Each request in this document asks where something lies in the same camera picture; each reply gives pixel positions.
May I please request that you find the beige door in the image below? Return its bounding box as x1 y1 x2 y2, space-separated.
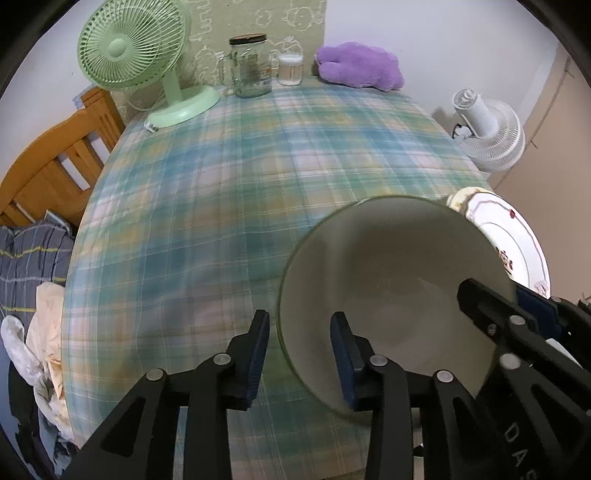
487 44 591 301

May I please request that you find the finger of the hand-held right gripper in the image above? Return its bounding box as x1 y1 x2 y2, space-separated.
515 282 591 342
457 277 541 347

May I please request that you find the cream cloth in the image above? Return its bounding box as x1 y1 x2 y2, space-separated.
25 281 75 439

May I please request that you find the white cloth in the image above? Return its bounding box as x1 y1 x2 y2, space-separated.
0 316 47 393

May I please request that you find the wooden bed headboard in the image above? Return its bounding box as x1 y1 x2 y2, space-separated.
0 87 126 227

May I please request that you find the cotton swab container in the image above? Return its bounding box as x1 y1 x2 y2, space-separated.
277 54 303 87

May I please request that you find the dark cloth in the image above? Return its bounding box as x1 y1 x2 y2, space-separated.
7 360 51 462

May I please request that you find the green desk fan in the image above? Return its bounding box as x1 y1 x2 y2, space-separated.
77 0 221 129

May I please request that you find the purple plush toy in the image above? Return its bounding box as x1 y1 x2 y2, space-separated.
315 41 404 92

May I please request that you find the white fan cord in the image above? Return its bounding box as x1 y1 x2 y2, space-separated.
126 88 161 134

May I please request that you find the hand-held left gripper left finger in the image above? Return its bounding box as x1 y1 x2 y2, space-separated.
60 309 271 480

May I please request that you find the blue denim cloth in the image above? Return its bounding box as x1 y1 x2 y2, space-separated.
39 415 79 472

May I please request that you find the green printed mat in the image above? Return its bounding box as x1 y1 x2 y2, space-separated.
113 0 328 121

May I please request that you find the white plate red pattern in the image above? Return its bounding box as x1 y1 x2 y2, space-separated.
462 190 551 298

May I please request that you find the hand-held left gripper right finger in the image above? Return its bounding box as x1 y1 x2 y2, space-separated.
329 311 504 480

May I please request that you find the blue plaid bedding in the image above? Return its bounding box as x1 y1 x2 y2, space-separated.
0 219 77 319

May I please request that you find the floral ceramic bowl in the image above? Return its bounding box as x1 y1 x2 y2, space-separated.
277 195 518 418

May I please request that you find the glass jar with lid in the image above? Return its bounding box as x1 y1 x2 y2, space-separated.
217 34 273 99

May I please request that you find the white standing fan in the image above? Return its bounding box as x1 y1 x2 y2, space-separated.
450 88 526 172

